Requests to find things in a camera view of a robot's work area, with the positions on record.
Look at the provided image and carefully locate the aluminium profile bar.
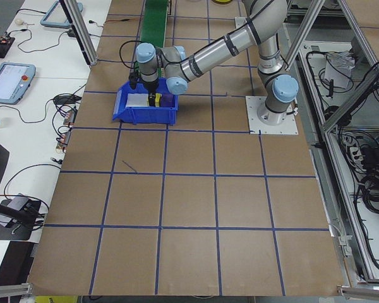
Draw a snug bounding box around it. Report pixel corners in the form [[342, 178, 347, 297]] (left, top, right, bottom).
[[0, 283, 32, 298], [336, 283, 379, 299]]

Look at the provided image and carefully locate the white foam sheet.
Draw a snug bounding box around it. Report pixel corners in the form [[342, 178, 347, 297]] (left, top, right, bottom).
[[126, 93, 150, 109]]

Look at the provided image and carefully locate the black power plug adapter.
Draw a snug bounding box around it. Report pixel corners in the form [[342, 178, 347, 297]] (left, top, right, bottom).
[[361, 145, 379, 165]]

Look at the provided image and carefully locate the small circuit board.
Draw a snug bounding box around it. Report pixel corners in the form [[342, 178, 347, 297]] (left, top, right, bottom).
[[64, 108, 79, 126], [56, 128, 73, 152]]

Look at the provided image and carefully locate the white side desk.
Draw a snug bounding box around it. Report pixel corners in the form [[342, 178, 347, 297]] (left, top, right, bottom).
[[0, 0, 112, 253]]

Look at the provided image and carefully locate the black stand base plate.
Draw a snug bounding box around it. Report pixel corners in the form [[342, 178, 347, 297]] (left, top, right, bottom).
[[0, 217, 35, 242]]

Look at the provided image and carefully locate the white paper bag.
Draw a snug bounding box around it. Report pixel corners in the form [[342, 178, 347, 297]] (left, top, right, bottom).
[[323, 50, 356, 91]]

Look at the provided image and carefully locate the gray metal bracket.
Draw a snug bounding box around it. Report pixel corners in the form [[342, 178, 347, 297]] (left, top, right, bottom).
[[332, 234, 354, 259]]

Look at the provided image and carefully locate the thin black desk cable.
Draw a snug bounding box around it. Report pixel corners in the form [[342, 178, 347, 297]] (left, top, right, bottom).
[[0, 94, 57, 124], [2, 162, 61, 195]]

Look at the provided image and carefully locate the light blue teach pendant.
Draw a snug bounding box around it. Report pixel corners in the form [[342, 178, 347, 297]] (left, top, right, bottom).
[[39, 0, 84, 30]]

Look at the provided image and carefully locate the white power strip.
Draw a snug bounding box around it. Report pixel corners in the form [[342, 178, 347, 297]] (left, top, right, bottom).
[[340, 134, 369, 173]]

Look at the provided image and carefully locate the green conveyor belt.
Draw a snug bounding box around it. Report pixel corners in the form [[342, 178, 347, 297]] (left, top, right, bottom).
[[133, 0, 174, 80]]

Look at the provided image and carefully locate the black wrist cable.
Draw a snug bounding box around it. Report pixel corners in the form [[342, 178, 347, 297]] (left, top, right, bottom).
[[119, 40, 140, 74]]

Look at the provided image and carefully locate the small gray device box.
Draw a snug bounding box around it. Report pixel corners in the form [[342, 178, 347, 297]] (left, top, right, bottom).
[[8, 195, 28, 211]]

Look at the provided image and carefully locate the white square base plate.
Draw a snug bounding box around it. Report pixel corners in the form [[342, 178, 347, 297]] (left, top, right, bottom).
[[234, 16, 252, 31], [245, 95, 299, 136]]

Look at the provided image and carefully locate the black desk power adapter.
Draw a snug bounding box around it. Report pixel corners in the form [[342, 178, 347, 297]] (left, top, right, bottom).
[[52, 93, 82, 107]]

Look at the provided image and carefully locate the V-shaped metal bar frame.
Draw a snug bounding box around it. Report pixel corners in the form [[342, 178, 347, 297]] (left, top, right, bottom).
[[284, 0, 379, 288]]

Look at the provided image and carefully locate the aluminium profile post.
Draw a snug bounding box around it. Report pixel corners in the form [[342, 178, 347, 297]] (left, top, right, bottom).
[[59, 0, 99, 66]]

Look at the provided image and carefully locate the yellow object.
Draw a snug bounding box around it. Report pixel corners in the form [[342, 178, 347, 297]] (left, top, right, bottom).
[[34, 295, 80, 303]]

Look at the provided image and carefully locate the blue plastic storage bin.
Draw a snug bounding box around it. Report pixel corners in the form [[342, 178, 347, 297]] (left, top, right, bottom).
[[112, 78, 179, 126]]

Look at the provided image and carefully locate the black box with circuit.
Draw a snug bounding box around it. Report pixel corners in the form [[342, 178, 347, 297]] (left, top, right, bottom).
[[0, 35, 16, 59]]

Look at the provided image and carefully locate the black coiled cable bundle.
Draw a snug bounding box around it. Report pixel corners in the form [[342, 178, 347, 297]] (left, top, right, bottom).
[[352, 172, 379, 215]]

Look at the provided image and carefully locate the teach pendant with lit screen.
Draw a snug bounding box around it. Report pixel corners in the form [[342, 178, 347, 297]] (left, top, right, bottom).
[[0, 62, 37, 105]]

